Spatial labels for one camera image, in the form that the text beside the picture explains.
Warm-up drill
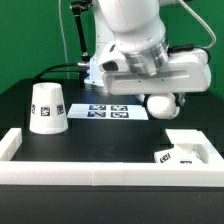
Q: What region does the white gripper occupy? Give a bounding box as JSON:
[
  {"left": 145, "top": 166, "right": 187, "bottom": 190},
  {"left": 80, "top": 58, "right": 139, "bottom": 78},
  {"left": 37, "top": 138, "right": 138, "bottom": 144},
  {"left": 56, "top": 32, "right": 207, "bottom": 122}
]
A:
[{"left": 98, "top": 43, "right": 211, "bottom": 107}]

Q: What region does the white lamp bulb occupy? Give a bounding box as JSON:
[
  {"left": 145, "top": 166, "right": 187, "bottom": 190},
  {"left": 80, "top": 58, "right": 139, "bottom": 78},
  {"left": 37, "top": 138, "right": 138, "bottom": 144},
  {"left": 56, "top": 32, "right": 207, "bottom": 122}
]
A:
[{"left": 147, "top": 93, "right": 180, "bottom": 120}]

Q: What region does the white lamp base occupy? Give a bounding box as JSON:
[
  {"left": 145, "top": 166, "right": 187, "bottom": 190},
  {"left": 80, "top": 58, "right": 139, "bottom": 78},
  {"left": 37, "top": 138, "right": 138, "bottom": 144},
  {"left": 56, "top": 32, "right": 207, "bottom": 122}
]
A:
[{"left": 154, "top": 129, "right": 204, "bottom": 165}]

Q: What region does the white lamp shade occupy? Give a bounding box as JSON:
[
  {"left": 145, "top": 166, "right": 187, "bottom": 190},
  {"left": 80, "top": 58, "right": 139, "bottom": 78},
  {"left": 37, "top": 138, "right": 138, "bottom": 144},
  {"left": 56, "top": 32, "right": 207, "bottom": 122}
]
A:
[{"left": 29, "top": 82, "right": 68, "bottom": 134}]

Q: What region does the white marker sheet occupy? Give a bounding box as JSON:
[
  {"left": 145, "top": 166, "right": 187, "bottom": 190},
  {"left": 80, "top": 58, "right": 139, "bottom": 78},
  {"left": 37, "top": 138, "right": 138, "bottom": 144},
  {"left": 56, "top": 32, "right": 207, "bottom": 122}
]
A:
[{"left": 67, "top": 104, "right": 148, "bottom": 120}]

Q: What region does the white hanging cable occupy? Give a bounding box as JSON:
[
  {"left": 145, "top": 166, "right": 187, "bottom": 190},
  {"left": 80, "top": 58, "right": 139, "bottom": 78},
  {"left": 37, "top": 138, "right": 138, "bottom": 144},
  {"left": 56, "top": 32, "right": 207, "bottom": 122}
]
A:
[{"left": 58, "top": 0, "right": 71, "bottom": 80}]

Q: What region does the black cable bundle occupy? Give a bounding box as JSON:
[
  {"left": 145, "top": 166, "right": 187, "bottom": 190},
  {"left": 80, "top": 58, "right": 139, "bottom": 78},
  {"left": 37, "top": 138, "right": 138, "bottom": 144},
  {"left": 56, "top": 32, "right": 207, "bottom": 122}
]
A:
[{"left": 32, "top": 61, "right": 91, "bottom": 81}]

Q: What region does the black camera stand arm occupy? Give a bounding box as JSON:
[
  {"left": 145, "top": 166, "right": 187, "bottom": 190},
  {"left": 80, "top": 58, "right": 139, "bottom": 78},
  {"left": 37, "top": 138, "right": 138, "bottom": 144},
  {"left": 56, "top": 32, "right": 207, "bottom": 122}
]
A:
[{"left": 70, "top": 0, "right": 92, "bottom": 62}]

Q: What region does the white fence frame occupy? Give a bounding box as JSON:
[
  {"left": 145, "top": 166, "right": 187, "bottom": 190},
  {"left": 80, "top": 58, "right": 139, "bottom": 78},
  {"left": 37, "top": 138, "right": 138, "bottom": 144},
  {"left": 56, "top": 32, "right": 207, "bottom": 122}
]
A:
[{"left": 0, "top": 128, "right": 224, "bottom": 187}]

